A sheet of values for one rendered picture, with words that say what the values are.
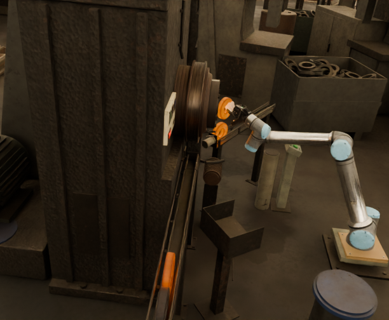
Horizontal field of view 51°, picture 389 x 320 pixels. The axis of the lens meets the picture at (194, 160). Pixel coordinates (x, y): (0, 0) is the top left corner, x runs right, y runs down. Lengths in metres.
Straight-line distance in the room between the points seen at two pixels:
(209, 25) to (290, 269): 3.09
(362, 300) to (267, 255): 0.92
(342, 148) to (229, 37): 2.74
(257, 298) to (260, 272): 0.24
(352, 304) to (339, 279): 0.17
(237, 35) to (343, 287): 3.39
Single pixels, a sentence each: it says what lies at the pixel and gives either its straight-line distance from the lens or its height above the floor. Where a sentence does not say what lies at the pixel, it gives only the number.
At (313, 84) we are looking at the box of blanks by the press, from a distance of 4.49.
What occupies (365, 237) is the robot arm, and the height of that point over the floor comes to 0.37.
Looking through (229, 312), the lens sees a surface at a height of 0.01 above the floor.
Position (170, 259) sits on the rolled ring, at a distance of 1.81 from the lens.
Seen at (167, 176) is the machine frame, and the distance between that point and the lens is 2.11.
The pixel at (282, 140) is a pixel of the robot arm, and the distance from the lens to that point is 2.87.
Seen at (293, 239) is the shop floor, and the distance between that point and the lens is 3.24.
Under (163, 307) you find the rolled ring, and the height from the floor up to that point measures 0.71.
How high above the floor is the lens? 1.99
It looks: 30 degrees down
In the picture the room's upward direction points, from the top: 5 degrees clockwise
